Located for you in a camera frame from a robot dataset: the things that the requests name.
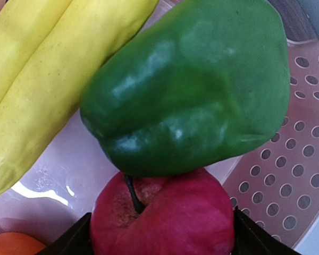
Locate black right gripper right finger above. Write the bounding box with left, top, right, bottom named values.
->
left=231, top=206, right=300, bottom=255

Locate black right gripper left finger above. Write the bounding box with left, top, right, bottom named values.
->
left=37, top=212, right=93, bottom=255

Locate pink perforated plastic basket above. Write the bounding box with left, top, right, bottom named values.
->
left=0, top=1, right=319, bottom=254

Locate red toy apple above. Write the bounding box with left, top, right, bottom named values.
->
left=90, top=168, right=234, bottom=254

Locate orange toy orange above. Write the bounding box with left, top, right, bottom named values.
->
left=0, top=232, right=46, bottom=255

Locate green toy bell pepper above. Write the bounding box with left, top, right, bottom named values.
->
left=80, top=1, right=290, bottom=177

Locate yellow toy banana bunch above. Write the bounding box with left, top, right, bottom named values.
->
left=0, top=1, right=157, bottom=195

